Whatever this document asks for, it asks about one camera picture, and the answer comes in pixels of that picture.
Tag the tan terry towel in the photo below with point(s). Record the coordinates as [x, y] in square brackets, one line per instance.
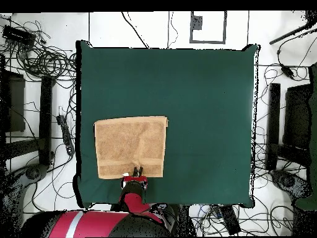
[128, 146]

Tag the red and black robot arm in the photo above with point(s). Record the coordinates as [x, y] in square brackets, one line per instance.
[99, 223]

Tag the dark flat panel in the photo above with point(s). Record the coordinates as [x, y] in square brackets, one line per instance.
[297, 116]
[14, 104]

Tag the black flat box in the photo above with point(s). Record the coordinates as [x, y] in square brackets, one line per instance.
[18, 36]

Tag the black power strip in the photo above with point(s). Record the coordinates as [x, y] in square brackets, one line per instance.
[230, 220]
[66, 136]

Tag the dark green table cloth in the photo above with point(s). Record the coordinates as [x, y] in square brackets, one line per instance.
[198, 111]

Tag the black stand bar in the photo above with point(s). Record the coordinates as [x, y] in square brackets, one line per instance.
[45, 111]
[273, 111]

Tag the black power adapter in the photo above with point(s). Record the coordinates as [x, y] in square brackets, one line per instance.
[287, 71]

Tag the black slanted rod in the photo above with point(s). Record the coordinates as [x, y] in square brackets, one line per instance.
[289, 33]

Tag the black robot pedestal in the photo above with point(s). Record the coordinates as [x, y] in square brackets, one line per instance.
[183, 220]

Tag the grey square frame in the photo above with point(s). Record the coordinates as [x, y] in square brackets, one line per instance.
[208, 42]

